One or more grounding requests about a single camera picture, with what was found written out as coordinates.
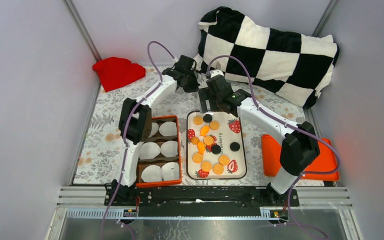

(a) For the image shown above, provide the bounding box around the orange fish cookie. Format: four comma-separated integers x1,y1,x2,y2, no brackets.
199,125,210,137
196,141,206,155

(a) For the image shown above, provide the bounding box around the white strawberry tray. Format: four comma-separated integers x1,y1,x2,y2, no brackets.
186,111,247,180

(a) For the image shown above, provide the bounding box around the orange compartment cookie box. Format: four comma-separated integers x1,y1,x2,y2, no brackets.
136,115,182,188

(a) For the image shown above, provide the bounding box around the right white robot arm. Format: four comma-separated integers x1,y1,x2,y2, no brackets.
198,70,320,206

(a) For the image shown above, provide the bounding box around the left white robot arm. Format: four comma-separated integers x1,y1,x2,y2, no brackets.
115,55,199,206

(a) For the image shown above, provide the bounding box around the black sandwich cookie top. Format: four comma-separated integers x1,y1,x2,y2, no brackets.
202,114,213,124

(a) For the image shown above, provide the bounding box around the black sandwich cookie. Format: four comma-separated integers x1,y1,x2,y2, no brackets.
211,144,222,155
229,142,241,152
202,114,213,124

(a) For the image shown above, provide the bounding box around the small round yellow biscuit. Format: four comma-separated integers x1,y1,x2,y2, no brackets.
190,136,200,145

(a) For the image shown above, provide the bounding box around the black sandwich cookie right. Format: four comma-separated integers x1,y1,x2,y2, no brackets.
229,142,241,152

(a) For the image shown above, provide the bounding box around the black sandwich cookie middle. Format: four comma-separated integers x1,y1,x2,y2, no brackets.
211,144,222,155

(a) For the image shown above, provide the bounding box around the white paper cup liner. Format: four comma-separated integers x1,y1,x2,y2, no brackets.
160,140,179,158
139,142,161,160
161,162,181,181
140,165,163,183
149,122,159,138
158,121,178,137

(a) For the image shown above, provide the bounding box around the red cloth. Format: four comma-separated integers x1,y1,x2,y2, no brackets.
92,57,146,92

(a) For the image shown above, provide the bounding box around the black white checkered blanket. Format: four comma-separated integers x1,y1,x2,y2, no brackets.
194,6,340,109

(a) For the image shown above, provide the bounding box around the orange box lid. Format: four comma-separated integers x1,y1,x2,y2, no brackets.
261,134,340,182

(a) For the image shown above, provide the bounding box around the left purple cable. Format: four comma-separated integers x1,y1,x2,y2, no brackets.
99,40,180,240

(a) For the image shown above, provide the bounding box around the purple cable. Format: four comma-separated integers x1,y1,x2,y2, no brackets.
205,54,341,239
99,40,180,240

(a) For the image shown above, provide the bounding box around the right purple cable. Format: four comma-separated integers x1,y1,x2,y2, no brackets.
205,54,341,239

